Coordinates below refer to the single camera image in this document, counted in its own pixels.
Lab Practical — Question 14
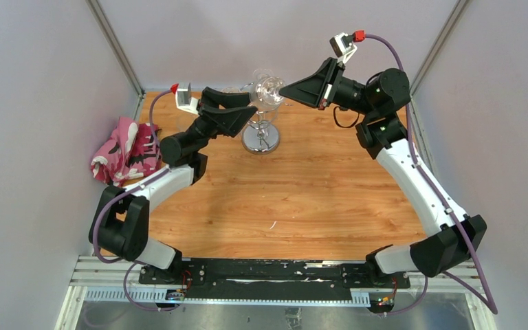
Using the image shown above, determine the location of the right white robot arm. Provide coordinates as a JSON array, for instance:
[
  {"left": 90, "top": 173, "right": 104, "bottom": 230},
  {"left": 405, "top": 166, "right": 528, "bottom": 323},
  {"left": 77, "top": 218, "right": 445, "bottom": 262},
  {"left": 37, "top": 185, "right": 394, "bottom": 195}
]
[{"left": 279, "top": 58, "right": 487, "bottom": 287}]

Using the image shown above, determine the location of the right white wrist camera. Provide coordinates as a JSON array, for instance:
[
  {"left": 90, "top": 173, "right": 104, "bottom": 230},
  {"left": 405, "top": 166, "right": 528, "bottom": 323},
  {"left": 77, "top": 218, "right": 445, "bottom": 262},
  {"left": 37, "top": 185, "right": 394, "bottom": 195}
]
[{"left": 329, "top": 32, "right": 358, "bottom": 64}]

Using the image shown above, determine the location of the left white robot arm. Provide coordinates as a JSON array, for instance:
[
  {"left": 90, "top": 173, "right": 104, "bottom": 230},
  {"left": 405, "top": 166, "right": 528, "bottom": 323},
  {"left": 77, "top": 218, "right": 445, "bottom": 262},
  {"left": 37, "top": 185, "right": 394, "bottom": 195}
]
[{"left": 89, "top": 85, "right": 258, "bottom": 284}]

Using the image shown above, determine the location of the aluminium frame rail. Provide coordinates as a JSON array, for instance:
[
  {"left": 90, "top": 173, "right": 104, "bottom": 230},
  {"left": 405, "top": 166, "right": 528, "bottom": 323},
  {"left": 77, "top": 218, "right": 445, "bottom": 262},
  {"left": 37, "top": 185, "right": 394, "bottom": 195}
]
[{"left": 69, "top": 256, "right": 483, "bottom": 313}]

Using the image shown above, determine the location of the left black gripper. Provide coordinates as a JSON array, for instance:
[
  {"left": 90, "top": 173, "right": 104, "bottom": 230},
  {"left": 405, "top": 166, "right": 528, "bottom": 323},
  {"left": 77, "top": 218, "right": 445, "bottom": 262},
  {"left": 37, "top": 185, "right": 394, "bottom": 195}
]
[{"left": 186, "top": 89, "right": 256, "bottom": 155}]

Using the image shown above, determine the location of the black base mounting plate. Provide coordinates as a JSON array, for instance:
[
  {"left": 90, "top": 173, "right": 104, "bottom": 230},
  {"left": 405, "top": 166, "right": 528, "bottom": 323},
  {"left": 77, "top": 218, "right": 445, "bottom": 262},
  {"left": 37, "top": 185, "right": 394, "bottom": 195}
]
[{"left": 137, "top": 258, "right": 410, "bottom": 301}]

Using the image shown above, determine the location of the pink camouflage cloth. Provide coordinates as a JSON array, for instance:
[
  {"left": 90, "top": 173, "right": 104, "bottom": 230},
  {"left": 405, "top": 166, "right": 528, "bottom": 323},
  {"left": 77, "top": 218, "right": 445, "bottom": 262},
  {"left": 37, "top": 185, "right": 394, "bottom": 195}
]
[{"left": 90, "top": 117, "right": 161, "bottom": 186}]

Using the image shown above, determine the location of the clear wine glass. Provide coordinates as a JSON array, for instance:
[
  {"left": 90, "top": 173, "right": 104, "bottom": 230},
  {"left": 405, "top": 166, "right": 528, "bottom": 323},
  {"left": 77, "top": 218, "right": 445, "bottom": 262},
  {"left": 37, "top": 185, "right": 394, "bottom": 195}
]
[
  {"left": 175, "top": 115, "right": 195, "bottom": 132},
  {"left": 252, "top": 68, "right": 274, "bottom": 81},
  {"left": 249, "top": 75, "right": 285, "bottom": 111},
  {"left": 221, "top": 87, "right": 241, "bottom": 94}
]

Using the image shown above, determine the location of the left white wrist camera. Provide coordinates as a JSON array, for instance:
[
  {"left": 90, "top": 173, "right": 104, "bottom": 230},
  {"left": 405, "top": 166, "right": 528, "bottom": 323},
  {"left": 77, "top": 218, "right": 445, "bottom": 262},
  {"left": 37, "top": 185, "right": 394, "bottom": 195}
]
[{"left": 172, "top": 83, "right": 199, "bottom": 116}]

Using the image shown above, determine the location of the chrome wine glass rack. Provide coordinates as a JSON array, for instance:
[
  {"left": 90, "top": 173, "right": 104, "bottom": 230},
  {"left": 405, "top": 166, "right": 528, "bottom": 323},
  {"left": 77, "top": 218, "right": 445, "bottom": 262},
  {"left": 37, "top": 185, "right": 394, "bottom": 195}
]
[{"left": 240, "top": 82, "right": 285, "bottom": 155}]

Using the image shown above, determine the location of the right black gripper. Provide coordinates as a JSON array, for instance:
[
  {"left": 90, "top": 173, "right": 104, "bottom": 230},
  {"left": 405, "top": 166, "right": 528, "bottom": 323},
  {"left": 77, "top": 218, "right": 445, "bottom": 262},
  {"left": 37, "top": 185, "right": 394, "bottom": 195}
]
[{"left": 278, "top": 58, "right": 377, "bottom": 118}]

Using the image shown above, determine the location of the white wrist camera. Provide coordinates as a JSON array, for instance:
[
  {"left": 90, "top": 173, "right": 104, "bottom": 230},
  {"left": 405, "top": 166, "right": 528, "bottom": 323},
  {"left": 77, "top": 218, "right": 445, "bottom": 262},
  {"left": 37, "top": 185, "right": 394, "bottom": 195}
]
[
  {"left": 329, "top": 32, "right": 358, "bottom": 64},
  {"left": 172, "top": 83, "right": 199, "bottom": 116}
]

